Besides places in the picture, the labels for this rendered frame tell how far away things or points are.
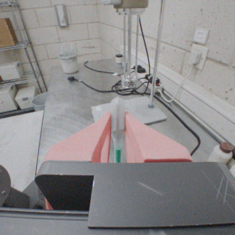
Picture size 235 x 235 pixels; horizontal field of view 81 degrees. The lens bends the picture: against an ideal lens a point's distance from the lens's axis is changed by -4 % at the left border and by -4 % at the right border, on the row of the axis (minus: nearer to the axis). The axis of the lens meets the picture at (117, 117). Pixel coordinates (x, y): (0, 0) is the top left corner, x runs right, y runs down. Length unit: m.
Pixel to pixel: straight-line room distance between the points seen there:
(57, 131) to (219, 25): 0.70
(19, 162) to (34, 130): 0.16
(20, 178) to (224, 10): 0.83
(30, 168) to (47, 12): 2.22
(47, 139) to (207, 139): 0.60
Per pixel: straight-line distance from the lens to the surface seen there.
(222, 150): 0.48
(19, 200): 0.28
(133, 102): 0.71
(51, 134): 0.62
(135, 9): 0.48
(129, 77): 0.56
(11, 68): 2.39
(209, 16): 0.69
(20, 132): 0.70
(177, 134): 0.59
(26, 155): 0.59
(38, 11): 2.52
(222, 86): 0.64
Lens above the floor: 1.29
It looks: 38 degrees down
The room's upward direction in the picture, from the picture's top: 2 degrees counter-clockwise
